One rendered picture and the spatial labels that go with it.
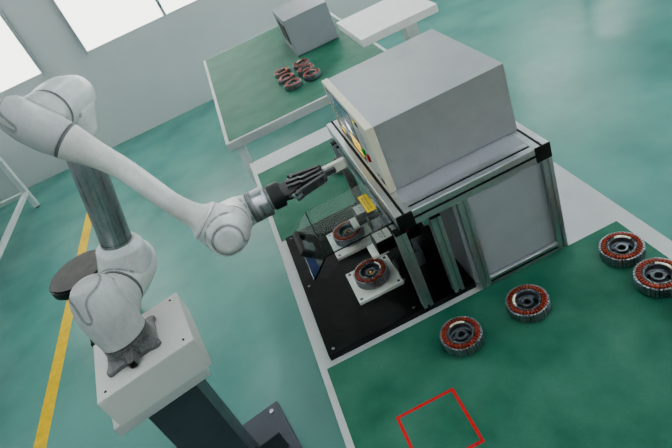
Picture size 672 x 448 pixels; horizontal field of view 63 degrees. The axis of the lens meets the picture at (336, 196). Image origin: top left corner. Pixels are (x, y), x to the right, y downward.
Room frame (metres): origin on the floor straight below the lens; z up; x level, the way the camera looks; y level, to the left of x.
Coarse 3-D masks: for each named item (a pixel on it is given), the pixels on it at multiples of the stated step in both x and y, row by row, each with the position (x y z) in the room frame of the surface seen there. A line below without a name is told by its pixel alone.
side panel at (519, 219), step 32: (544, 160) 1.13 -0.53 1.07; (480, 192) 1.13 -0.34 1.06; (512, 192) 1.14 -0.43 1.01; (544, 192) 1.14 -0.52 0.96; (480, 224) 1.13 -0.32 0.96; (512, 224) 1.13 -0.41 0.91; (544, 224) 1.14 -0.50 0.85; (480, 256) 1.11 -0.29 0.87; (512, 256) 1.13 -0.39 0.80; (544, 256) 1.12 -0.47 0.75
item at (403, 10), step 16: (384, 0) 2.55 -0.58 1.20; (400, 0) 2.44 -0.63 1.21; (416, 0) 2.35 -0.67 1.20; (352, 16) 2.53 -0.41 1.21; (368, 16) 2.43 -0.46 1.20; (384, 16) 2.33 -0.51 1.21; (400, 16) 2.24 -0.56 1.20; (416, 16) 2.19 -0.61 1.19; (352, 32) 2.32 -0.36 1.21; (368, 32) 2.23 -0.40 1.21; (384, 32) 2.19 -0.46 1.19; (416, 32) 2.45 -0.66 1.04
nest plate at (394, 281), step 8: (384, 256) 1.39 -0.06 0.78; (392, 264) 1.34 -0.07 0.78; (352, 272) 1.38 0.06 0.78; (392, 272) 1.30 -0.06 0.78; (352, 280) 1.35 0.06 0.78; (392, 280) 1.27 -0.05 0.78; (400, 280) 1.25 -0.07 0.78; (352, 288) 1.31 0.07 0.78; (360, 288) 1.30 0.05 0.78; (376, 288) 1.27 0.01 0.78; (384, 288) 1.25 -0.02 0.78; (392, 288) 1.24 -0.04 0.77; (360, 296) 1.26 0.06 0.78; (368, 296) 1.25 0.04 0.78; (376, 296) 1.24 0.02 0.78; (360, 304) 1.24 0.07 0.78
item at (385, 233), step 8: (376, 232) 1.34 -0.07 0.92; (384, 232) 1.32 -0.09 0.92; (408, 232) 1.31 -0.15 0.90; (416, 232) 1.29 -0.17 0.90; (376, 240) 1.31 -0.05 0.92; (384, 240) 1.29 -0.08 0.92; (392, 240) 1.29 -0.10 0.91; (368, 248) 1.34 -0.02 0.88; (376, 248) 1.30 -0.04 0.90; (384, 248) 1.29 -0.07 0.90; (392, 248) 1.29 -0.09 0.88; (376, 256) 1.29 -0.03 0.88
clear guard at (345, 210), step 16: (352, 192) 1.38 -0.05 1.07; (368, 192) 1.34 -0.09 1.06; (320, 208) 1.37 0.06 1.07; (336, 208) 1.34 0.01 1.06; (352, 208) 1.30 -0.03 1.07; (304, 224) 1.36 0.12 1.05; (320, 224) 1.30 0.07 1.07; (336, 224) 1.26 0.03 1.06; (352, 224) 1.23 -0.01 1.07; (368, 224) 1.20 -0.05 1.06; (384, 224) 1.17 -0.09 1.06; (304, 240) 1.31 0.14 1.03; (320, 240) 1.22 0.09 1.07; (336, 240) 1.19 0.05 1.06; (352, 240) 1.16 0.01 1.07; (320, 256) 1.18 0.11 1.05
